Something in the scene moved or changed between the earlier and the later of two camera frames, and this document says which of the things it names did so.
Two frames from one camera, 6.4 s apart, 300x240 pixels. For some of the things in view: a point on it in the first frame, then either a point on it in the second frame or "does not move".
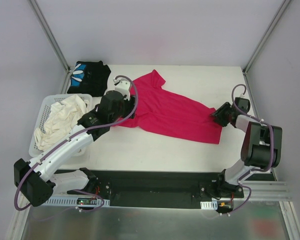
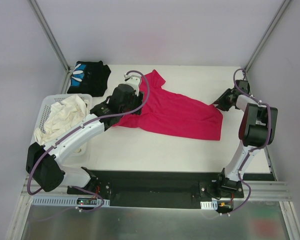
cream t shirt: x=63 y=116 does not move
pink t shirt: x=160 y=108 does not move
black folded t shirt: x=89 y=77 does not move
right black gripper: x=221 y=114 -> x=223 y=97
